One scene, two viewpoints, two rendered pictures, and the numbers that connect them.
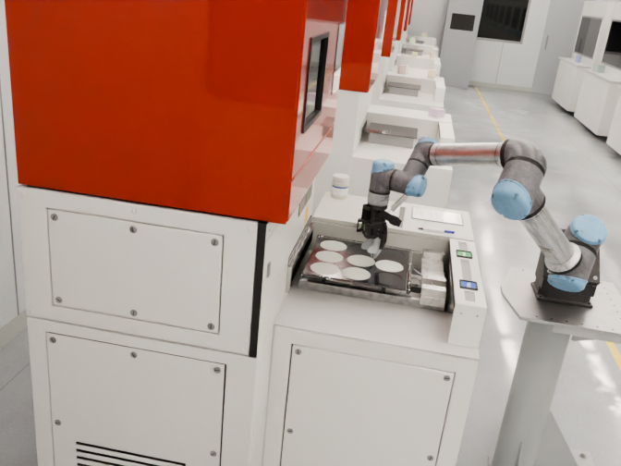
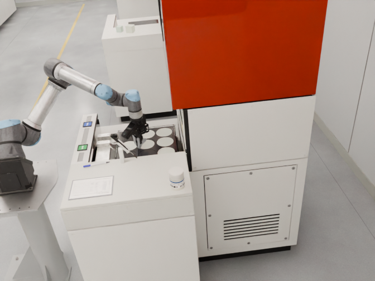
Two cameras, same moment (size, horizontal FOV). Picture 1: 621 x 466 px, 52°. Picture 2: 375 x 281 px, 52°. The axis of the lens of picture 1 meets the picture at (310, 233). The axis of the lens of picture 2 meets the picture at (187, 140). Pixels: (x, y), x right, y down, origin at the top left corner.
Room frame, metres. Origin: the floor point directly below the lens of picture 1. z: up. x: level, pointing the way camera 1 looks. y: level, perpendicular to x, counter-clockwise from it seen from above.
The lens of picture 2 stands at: (4.01, -0.32, 2.17)
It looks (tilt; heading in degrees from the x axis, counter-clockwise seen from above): 34 degrees down; 169
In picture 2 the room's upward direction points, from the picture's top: 5 degrees counter-clockwise
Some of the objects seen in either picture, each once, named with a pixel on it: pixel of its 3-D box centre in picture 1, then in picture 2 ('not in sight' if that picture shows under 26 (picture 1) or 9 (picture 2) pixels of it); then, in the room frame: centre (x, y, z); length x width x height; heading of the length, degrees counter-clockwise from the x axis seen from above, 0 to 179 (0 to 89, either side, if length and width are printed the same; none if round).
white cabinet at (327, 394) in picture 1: (371, 371); (140, 214); (2.15, -0.30, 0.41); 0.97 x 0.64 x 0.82; 172
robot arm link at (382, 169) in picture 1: (382, 177); (133, 100); (2.11, -0.23, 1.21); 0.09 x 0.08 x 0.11; 60
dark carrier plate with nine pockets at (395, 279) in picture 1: (359, 262); (147, 144); (2.09, -0.18, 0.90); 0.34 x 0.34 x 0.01; 82
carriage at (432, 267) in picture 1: (432, 279); (103, 155); (2.07, -0.45, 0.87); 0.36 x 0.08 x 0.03; 172
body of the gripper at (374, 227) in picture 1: (373, 219); (138, 124); (2.11, -0.22, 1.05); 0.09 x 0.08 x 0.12; 124
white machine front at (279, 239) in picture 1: (289, 239); (179, 106); (1.93, 0.07, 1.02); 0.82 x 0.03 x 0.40; 172
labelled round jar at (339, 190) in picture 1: (339, 186); (176, 178); (2.60, -0.10, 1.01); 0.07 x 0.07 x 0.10
